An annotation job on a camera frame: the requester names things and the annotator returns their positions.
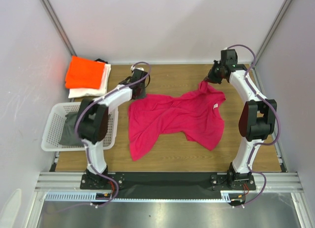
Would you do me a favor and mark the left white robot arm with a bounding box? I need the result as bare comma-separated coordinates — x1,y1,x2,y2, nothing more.
74,65,150,190

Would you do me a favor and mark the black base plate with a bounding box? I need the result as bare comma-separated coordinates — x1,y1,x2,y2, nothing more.
81,171,256,200

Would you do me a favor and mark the orange folded t shirt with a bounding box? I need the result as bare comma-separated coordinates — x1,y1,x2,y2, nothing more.
65,56,104,89

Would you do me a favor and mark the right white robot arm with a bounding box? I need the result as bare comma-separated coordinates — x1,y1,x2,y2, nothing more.
204,45,280,190

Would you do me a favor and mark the white cable duct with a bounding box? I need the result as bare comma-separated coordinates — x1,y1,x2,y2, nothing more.
45,191,247,203

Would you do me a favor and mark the white plastic basket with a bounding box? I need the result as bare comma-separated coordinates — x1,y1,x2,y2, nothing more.
41,102,119,152

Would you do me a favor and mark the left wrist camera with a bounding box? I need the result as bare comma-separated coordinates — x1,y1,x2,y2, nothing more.
130,65,145,72

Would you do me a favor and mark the white folded t shirt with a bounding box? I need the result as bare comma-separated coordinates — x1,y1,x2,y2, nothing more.
68,63,111,98

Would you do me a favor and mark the pink t shirt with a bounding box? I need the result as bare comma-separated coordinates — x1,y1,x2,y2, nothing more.
128,81,225,161

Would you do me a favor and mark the black folded t shirt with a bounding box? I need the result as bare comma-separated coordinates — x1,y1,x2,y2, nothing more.
95,58,108,64

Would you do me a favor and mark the grey t shirt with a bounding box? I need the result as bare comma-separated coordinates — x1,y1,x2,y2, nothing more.
59,112,83,147

